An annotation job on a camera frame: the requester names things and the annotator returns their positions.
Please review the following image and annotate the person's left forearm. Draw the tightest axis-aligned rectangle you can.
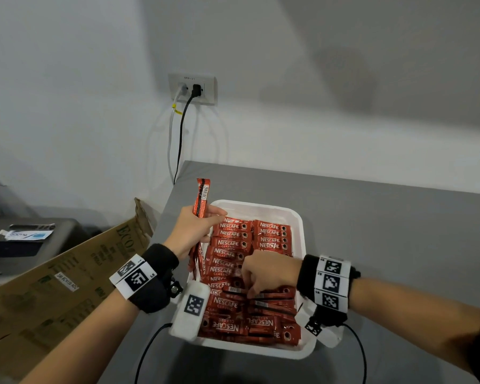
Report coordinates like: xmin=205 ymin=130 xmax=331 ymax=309
xmin=20 ymin=289 xmax=140 ymax=384

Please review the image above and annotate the person's right forearm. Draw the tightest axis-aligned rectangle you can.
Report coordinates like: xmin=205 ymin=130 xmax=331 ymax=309
xmin=348 ymin=277 xmax=480 ymax=372

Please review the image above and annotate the white and blue packet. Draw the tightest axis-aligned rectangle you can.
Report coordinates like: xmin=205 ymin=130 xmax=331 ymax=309
xmin=0 ymin=229 xmax=54 ymax=242

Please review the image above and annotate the black power cable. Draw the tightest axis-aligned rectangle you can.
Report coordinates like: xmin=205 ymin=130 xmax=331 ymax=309
xmin=173 ymin=95 xmax=196 ymax=185

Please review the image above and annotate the flat black device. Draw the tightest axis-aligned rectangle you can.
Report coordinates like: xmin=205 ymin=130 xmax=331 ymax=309
xmin=9 ymin=223 xmax=56 ymax=231

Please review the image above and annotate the dark grey printer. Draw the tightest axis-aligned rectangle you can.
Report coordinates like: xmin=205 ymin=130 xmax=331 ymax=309
xmin=0 ymin=218 xmax=85 ymax=292

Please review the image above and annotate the bunch of Nescafe sachets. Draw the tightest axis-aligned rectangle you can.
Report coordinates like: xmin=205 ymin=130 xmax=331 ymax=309
xmin=188 ymin=178 xmax=212 ymax=283

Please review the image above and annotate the black left camera cable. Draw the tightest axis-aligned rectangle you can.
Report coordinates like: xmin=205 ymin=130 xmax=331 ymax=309
xmin=134 ymin=323 xmax=173 ymax=384

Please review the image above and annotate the person's left hand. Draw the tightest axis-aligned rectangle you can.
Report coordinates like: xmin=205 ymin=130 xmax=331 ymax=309
xmin=163 ymin=204 xmax=228 ymax=261

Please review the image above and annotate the black right wristband with markers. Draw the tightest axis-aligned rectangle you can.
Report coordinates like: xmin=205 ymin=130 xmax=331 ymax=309
xmin=297 ymin=254 xmax=362 ymax=327

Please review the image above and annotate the black right camera cable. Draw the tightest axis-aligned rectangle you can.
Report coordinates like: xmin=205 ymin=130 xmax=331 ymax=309
xmin=342 ymin=323 xmax=367 ymax=384

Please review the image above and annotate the pile of red Nescafe sachets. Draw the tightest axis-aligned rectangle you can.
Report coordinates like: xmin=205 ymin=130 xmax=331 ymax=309
xmin=202 ymin=216 xmax=293 ymax=291

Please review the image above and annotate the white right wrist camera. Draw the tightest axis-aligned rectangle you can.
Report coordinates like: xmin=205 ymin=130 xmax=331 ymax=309
xmin=295 ymin=301 xmax=345 ymax=348

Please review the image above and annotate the black camera cable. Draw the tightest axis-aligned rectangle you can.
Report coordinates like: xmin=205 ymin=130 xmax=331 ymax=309
xmin=134 ymin=323 xmax=173 ymax=384
xmin=342 ymin=323 xmax=367 ymax=384

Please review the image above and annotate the person's right hand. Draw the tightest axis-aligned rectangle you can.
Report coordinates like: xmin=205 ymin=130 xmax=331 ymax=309
xmin=241 ymin=250 xmax=303 ymax=299

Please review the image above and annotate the pile of red coffee sachets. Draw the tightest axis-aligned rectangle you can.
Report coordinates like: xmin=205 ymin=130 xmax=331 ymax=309
xmin=198 ymin=285 xmax=302 ymax=347

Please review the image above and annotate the brown cardboard box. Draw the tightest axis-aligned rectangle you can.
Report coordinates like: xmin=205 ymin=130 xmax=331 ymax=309
xmin=0 ymin=197 xmax=154 ymax=382

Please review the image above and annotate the grey wall socket plate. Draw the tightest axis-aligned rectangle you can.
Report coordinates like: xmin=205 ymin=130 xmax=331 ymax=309
xmin=167 ymin=73 xmax=218 ymax=106

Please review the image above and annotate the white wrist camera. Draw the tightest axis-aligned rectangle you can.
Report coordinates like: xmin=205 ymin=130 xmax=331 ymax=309
xmin=169 ymin=280 xmax=212 ymax=342
xmin=295 ymin=301 xmax=345 ymax=348

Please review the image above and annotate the white plastic tray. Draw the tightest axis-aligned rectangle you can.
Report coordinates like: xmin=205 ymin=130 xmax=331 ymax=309
xmin=183 ymin=199 xmax=317 ymax=361

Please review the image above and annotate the black left wristband with markers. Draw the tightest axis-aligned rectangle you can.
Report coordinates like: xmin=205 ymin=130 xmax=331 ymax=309
xmin=109 ymin=243 xmax=180 ymax=315

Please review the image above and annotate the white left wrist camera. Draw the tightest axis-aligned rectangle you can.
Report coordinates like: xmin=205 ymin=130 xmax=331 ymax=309
xmin=169 ymin=280 xmax=212 ymax=342

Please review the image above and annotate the white power cable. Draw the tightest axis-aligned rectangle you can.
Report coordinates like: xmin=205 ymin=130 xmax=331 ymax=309
xmin=167 ymin=84 xmax=187 ymax=182

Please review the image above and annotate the black wristband with markers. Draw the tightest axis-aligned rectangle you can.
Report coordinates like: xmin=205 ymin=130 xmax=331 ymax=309
xmin=297 ymin=254 xmax=362 ymax=327
xmin=109 ymin=243 xmax=180 ymax=315

